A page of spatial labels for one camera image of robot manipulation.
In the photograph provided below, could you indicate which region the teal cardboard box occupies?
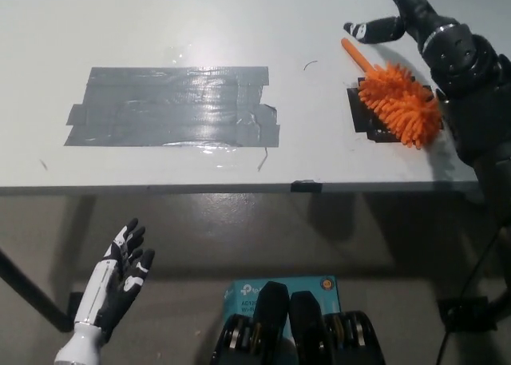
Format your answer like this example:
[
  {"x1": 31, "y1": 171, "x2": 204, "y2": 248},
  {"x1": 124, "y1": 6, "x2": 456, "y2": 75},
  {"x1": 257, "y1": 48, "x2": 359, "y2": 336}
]
[{"x1": 221, "y1": 276, "x2": 341, "y2": 336}]

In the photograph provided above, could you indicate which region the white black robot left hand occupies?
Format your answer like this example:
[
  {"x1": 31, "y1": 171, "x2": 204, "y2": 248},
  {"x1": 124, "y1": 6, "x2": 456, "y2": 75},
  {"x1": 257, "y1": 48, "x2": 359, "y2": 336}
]
[{"x1": 74, "y1": 217, "x2": 156, "y2": 338}]

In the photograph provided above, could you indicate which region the black table frame bar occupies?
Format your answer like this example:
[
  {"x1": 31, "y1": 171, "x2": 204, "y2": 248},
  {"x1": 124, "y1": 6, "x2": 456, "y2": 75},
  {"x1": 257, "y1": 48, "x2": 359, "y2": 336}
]
[{"x1": 0, "y1": 247, "x2": 75, "y2": 335}]

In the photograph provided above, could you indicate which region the black cable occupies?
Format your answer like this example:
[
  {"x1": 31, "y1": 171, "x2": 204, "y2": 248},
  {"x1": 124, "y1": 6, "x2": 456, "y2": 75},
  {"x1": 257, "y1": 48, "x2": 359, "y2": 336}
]
[{"x1": 437, "y1": 227, "x2": 505, "y2": 365}]

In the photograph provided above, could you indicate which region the black tape square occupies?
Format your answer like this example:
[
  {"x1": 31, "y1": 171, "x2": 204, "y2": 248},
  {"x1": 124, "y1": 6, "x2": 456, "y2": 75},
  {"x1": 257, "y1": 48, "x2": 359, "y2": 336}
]
[{"x1": 346, "y1": 76, "x2": 445, "y2": 145}]

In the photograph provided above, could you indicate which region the grey duct tape patch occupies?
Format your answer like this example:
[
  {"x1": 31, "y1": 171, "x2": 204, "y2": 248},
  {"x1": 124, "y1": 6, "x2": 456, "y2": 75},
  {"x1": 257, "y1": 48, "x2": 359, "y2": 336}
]
[{"x1": 63, "y1": 65, "x2": 282, "y2": 149}]

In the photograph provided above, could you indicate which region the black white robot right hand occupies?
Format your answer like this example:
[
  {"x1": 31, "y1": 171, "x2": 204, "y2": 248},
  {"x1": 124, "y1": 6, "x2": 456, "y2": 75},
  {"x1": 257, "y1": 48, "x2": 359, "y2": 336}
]
[{"x1": 343, "y1": 0, "x2": 461, "y2": 54}]

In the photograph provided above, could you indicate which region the orange duster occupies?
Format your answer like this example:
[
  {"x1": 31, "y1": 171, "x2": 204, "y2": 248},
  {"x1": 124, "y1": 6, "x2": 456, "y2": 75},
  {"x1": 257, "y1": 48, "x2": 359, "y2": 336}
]
[{"x1": 340, "y1": 37, "x2": 443, "y2": 150}]

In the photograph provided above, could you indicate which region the black table foot plate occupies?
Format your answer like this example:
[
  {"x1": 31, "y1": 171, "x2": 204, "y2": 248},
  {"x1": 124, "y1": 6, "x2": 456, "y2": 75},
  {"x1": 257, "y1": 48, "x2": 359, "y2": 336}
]
[
  {"x1": 66, "y1": 292, "x2": 87, "y2": 327},
  {"x1": 437, "y1": 296, "x2": 500, "y2": 332}
]

